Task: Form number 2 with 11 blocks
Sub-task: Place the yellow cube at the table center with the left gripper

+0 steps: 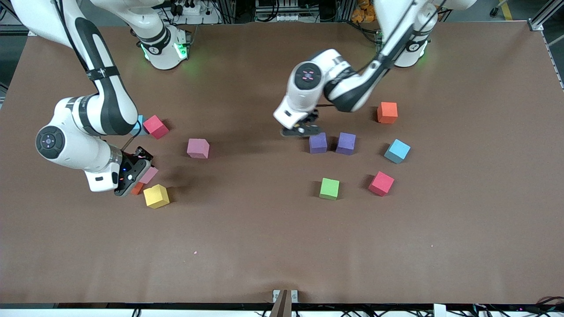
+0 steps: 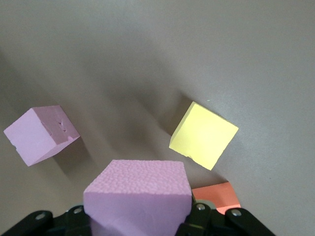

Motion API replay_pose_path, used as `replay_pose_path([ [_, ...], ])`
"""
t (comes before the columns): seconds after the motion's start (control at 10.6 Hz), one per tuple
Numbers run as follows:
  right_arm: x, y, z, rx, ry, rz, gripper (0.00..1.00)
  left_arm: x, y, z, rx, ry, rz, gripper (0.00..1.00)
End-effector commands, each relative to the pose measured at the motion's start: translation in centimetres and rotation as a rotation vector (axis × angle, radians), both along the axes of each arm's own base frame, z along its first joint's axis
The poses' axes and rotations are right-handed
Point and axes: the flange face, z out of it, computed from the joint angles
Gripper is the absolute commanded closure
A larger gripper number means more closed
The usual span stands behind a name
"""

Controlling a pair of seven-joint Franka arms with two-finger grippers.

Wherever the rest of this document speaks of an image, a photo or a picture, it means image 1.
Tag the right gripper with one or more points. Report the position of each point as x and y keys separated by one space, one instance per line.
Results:
x=140 y=155

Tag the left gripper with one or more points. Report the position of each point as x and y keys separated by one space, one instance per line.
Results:
x=313 y=117

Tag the pink foam cube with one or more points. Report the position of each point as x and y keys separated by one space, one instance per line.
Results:
x=198 y=148
x=150 y=175

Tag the purple foam cube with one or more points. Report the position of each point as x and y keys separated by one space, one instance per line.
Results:
x=346 y=144
x=318 y=143

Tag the orange foam cube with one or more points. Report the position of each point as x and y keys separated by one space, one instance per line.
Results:
x=387 y=112
x=137 y=189

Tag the yellow foam cube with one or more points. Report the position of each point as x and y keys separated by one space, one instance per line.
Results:
x=156 y=196

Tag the green foam cube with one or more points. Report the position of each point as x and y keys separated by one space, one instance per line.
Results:
x=329 y=189

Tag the red foam cube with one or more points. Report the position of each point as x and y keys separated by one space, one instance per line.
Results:
x=155 y=127
x=381 y=183

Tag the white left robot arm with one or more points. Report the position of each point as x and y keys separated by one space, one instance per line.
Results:
x=352 y=88

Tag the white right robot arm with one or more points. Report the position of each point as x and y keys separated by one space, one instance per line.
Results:
x=105 y=97

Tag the blue foam cube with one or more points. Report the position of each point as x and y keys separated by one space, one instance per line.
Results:
x=397 y=151
x=139 y=121

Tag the silver equipment rack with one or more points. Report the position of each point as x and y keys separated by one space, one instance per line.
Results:
x=282 y=9

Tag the bag of orange fruit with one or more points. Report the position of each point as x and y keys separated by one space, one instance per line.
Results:
x=365 y=11

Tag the white power strip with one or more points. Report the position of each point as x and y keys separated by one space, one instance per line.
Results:
x=189 y=8

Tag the aluminium frame profile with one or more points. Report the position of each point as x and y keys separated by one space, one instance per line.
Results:
x=535 y=24
x=31 y=32

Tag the metal table edge bracket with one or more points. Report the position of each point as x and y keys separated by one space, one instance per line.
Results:
x=285 y=301

